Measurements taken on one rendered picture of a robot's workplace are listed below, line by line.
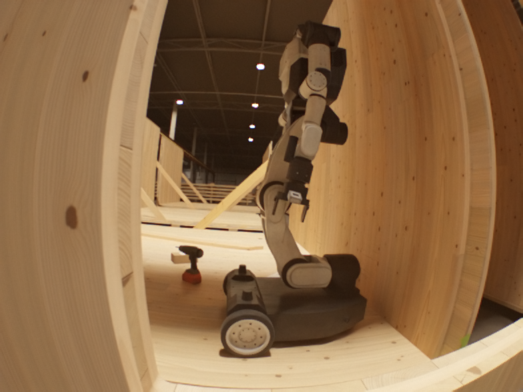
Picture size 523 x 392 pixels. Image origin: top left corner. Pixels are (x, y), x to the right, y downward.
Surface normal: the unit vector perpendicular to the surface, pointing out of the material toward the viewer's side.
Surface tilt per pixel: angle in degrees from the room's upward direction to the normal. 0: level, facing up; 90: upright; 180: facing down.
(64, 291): 90
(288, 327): 90
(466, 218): 90
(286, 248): 90
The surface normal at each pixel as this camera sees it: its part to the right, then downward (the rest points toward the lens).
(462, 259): 0.07, 0.00
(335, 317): 0.46, 0.03
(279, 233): 0.09, 0.43
